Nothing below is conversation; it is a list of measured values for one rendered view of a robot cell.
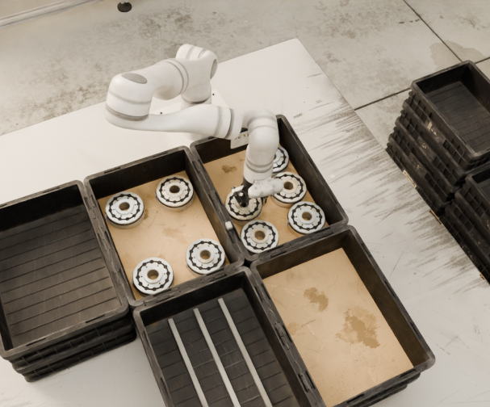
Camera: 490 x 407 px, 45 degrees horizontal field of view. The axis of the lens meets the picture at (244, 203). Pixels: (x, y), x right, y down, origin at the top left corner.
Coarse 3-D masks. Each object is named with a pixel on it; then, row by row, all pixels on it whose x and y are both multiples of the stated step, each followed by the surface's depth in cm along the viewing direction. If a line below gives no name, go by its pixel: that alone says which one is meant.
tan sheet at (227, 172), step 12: (228, 156) 173; (240, 156) 173; (216, 168) 171; (228, 168) 171; (240, 168) 171; (288, 168) 172; (216, 180) 168; (228, 180) 169; (240, 180) 169; (228, 192) 167; (276, 204) 165; (264, 216) 163; (276, 216) 163; (240, 228) 161; (276, 228) 161; (288, 240) 160
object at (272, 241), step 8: (248, 224) 158; (256, 224) 158; (264, 224) 158; (272, 224) 158; (248, 232) 156; (272, 232) 157; (248, 240) 155; (272, 240) 156; (248, 248) 154; (256, 248) 154; (264, 248) 155
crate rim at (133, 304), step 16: (144, 160) 159; (192, 160) 159; (96, 176) 155; (208, 192) 154; (96, 208) 150; (224, 224) 149; (112, 256) 143; (240, 256) 145; (208, 272) 142; (128, 288) 139; (176, 288) 140
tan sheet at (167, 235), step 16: (144, 192) 165; (176, 192) 166; (144, 208) 162; (160, 208) 162; (192, 208) 163; (144, 224) 160; (160, 224) 160; (176, 224) 160; (192, 224) 160; (208, 224) 161; (128, 240) 157; (144, 240) 157; (160, 240) 157; (176, 240) 158; (192, 240) 158; (128, 256) 154; (144, 256) 155; (160, 256) 155; (176, 256) 155; (128, 272) 152; (176, 272) 153
